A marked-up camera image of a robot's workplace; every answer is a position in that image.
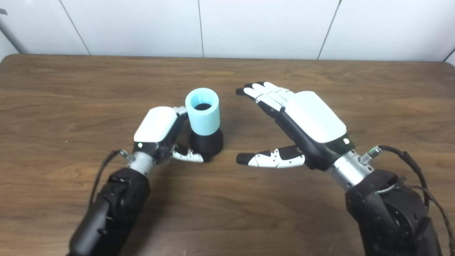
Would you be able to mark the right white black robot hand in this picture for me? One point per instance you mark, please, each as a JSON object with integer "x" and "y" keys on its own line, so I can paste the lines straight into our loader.
{"x": 316, "y": 117}

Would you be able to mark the black funnel-shaped nozzle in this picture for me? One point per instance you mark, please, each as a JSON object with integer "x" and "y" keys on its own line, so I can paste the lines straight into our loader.
{"x": 208, "y": 144}

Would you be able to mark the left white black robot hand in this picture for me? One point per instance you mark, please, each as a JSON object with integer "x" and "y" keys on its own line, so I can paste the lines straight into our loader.
{"x": 156, "y": 124}

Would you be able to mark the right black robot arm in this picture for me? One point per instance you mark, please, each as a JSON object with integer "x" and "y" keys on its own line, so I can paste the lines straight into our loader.
{"x": 387, "y": 213}

